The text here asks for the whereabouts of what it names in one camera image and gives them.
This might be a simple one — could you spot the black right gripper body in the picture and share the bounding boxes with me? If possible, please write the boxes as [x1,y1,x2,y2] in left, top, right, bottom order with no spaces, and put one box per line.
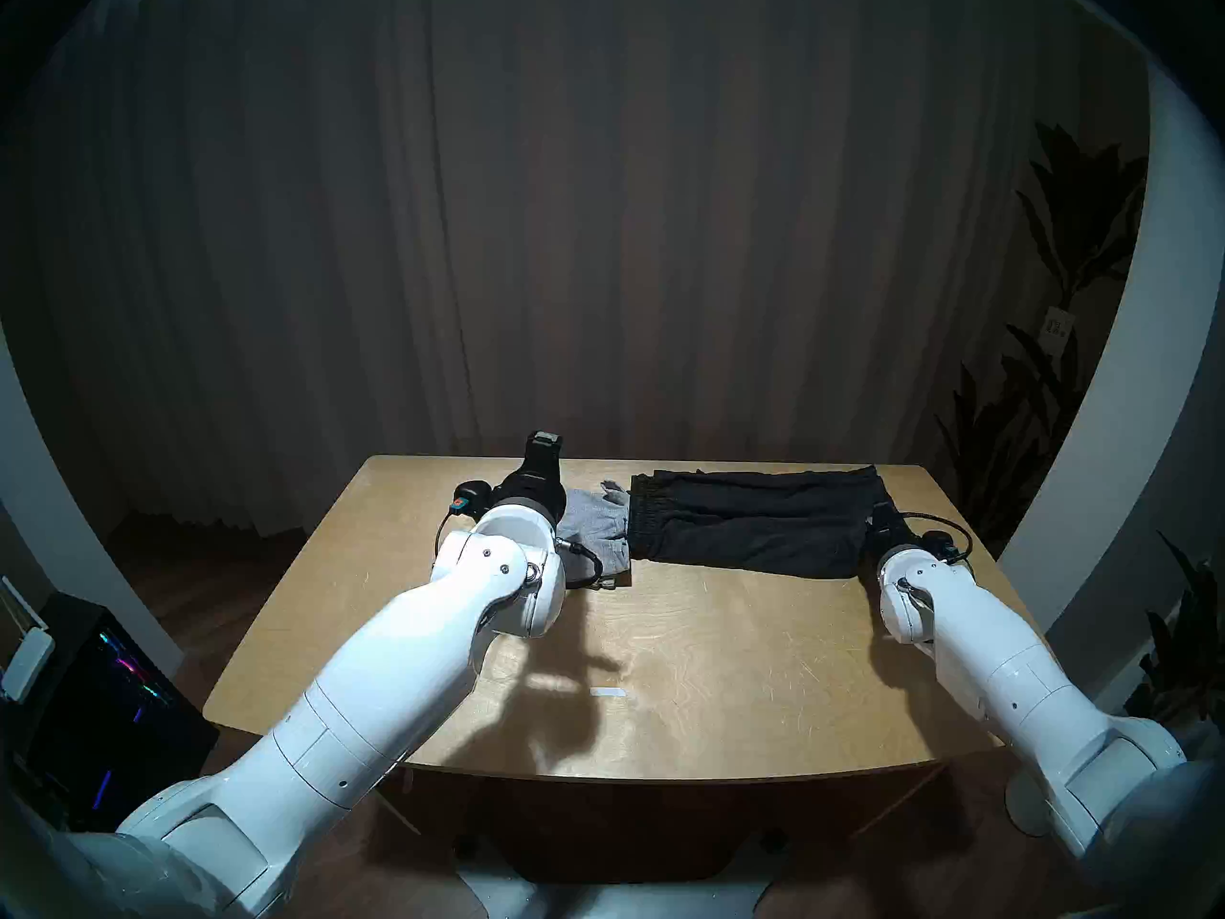
[868,515,926,565]

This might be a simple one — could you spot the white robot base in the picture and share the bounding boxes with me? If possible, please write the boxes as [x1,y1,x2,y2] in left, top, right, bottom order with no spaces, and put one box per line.
[450,831,795,919]

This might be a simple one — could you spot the white round plant pot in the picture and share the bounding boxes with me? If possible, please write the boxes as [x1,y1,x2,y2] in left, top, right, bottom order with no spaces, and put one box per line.
[1005,769,1058,839]

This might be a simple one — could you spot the small dark potted plant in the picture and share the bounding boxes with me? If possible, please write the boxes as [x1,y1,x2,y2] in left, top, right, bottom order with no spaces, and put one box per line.
[1129,529,1225,746]

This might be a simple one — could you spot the black computer tower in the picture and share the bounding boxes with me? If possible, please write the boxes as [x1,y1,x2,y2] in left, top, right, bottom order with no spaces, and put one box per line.
[24,592,219,832]

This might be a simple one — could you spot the brown pleated curtain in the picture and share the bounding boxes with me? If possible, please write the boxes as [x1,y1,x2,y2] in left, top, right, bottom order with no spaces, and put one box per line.
[0,0,1149,545]

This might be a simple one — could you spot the tall dark leafy plant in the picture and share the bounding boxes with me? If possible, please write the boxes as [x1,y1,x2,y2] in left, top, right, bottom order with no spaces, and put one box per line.
[933,121,1149,554]

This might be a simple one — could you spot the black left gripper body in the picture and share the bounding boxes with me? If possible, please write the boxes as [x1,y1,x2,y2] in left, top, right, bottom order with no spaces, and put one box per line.
[492,456,568,525]

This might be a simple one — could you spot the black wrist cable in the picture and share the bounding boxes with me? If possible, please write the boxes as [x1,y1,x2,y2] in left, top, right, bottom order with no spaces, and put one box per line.
[435,510,606,591]
[900,512,975,562]

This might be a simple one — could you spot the grey shorts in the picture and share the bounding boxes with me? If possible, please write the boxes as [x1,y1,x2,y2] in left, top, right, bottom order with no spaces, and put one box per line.
[555,482,633,591]

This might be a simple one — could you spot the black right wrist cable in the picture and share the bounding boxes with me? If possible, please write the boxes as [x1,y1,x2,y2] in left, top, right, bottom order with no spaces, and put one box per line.
[900,512,975,562]

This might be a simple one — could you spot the black shorts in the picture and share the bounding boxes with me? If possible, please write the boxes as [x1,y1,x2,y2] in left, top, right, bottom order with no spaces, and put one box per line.
[627,464,896,579]

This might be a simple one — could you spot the small white box device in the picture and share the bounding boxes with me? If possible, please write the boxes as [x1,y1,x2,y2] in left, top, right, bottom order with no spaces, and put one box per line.
[0,625,56,703]

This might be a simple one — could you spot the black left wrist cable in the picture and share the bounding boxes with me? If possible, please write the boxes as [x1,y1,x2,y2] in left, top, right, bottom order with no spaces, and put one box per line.
[435,510,606,591]

